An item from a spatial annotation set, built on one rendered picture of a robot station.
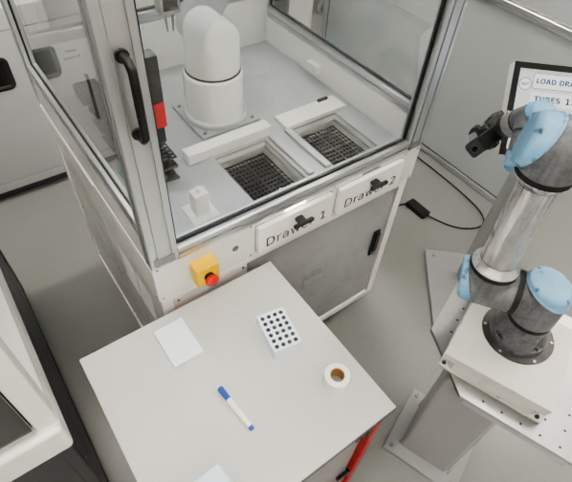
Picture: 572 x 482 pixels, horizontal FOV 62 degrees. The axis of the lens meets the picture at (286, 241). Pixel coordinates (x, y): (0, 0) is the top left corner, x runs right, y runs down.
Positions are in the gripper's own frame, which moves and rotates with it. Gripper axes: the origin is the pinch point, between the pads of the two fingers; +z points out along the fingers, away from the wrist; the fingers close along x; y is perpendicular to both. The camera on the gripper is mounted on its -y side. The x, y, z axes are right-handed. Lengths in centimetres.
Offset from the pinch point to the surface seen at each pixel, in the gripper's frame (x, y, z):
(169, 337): 24, -110, -14
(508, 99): 0.8, 21.0, 0.9
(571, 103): -14.4, 34.5, -3.5
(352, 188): 15.8, -39.5, 2.1
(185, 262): 36, -93, -15
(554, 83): -5.3, 34.6, -3.1
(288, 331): 2, -86, -18
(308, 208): 22, -56, -4
